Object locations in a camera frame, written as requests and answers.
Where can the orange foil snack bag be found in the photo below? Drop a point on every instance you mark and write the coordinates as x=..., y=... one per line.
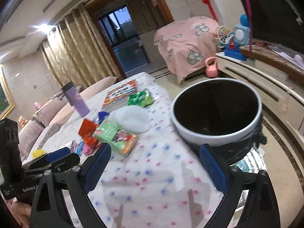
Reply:
x=86, y=132

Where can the blue toy set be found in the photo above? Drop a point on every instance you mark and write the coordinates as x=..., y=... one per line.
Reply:
x=231, y=41

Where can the gold curtain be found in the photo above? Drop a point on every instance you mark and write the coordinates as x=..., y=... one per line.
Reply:
x=75, y=51

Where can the white dotted tablecloth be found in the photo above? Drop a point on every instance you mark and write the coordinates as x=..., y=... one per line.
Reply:
x=162, y=183

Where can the orange children's book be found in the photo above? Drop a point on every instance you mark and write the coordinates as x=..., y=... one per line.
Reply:
x=122, y=91

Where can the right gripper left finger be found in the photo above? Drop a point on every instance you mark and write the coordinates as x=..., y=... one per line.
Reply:
x=49, y=208

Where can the striped pink cushion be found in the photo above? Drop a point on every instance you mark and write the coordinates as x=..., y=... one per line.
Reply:
x=49, y=111

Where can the pink plastic piece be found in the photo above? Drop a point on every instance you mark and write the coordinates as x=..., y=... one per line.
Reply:
x=81, y=148

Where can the blue foil wrapper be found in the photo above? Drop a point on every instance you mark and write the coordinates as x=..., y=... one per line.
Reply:
x=102, y=115

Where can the black television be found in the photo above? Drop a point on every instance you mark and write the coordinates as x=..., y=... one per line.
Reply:
x=277, y=21

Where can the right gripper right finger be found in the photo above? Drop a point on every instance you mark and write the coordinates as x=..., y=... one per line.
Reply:
x=261, y=206

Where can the white trash bin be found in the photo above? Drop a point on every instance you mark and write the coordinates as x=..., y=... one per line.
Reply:
x=224, y=113

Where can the white TV cabinet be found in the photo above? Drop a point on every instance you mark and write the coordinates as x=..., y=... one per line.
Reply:
x=283, y=98

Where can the person's left hand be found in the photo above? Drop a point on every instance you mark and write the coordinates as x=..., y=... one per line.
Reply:
x=21, y=211

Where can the pink kettlebell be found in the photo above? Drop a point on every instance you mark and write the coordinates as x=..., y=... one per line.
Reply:
x=211, y=67

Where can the yellow silicone cup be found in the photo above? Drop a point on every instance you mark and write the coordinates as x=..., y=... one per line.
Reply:
x=38, y=153

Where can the purple water bottle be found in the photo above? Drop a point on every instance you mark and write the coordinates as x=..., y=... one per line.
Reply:
x=75, y=100

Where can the pink heart-pattern cover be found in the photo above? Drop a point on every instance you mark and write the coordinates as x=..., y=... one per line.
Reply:
x=186, y=44

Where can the green foil snack bag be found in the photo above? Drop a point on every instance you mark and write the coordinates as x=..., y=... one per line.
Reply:
x=142, y=99

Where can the pink sofa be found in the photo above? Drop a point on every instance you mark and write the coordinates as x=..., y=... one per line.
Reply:
x=35, y=134

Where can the green paper box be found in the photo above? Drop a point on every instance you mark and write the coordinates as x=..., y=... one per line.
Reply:
x=120, y=139

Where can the white bubble wrap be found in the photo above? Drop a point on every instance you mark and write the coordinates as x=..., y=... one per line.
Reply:
x=133, y=118

